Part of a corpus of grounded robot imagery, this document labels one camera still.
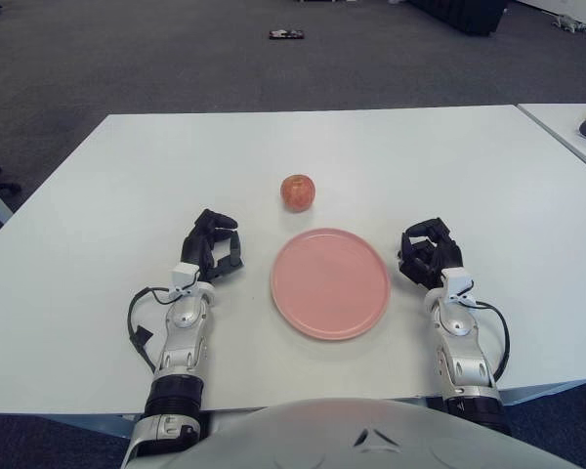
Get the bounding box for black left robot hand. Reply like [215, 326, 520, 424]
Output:
[179, 208, 247, 284]

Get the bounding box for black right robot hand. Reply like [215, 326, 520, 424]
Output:
[396, 217, 463, 289]

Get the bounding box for red apple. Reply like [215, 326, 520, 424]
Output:
[279, 174, 316, 213]

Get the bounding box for pink round plate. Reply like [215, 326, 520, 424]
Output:
[271, 227, 392, 342]

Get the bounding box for grey robot torso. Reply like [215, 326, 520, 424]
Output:
[155, 396, 586, 469]

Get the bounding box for large black case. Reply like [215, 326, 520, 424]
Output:
[407, 0, 510, 36]

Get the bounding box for small grey toy figure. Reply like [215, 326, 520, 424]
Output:
[551, 14, 586, 35]

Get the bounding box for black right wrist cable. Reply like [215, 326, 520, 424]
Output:
[468, 300, 512, 387]

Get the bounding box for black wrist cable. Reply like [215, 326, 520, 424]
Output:
[128, 285, 177, 377]
[468, 300, 512, 387]

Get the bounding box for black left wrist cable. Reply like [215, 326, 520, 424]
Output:
[128, 285, 177, 377]

